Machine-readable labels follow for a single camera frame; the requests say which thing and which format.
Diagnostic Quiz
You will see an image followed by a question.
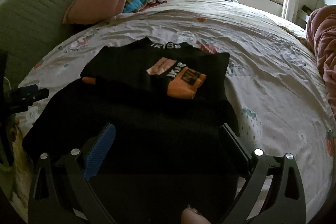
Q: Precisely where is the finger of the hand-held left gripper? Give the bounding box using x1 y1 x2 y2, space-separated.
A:
8 84 50 109

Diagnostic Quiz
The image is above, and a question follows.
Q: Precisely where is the person's right hand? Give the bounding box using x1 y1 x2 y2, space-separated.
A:
181 207 210 224

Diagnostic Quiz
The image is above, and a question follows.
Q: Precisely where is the black sweater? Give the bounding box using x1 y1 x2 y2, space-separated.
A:
22 38 240 224

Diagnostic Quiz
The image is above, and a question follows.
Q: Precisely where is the printed bed quilt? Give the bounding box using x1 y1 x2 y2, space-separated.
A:
16 0 336 224

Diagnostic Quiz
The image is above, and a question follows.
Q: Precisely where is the pink duvet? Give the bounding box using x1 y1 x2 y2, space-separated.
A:
306 5 336 119

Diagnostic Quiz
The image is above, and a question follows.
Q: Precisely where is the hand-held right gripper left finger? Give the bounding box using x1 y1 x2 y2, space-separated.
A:
28 122 116 224

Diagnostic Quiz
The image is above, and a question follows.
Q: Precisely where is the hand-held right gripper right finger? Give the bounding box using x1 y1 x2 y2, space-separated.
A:
219 124 307 224

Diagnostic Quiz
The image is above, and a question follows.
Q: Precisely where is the white side table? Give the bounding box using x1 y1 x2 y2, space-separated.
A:
299 5 313 24

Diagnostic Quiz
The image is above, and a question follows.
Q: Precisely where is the green quilted headboard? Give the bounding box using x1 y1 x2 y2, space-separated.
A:
0 0 155 83

